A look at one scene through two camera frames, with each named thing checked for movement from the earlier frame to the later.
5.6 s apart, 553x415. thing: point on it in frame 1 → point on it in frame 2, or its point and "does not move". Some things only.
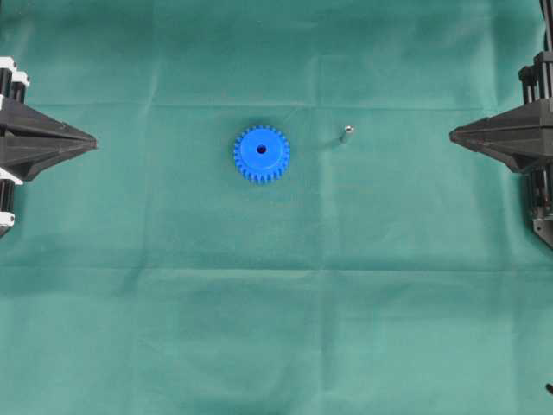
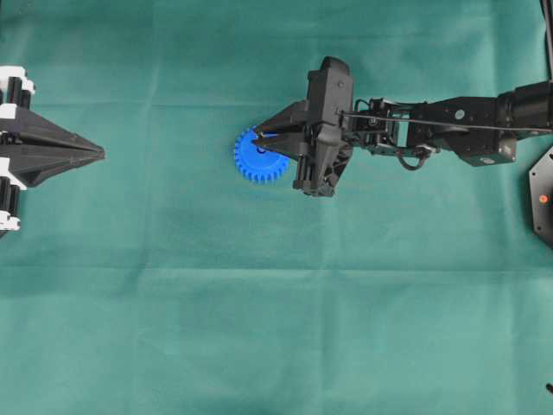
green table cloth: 390,270 does not move
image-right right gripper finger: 521,155 → 287,143
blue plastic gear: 262,153 does not move
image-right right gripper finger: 524,122 → 292,117
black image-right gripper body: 536,85 → 329,129
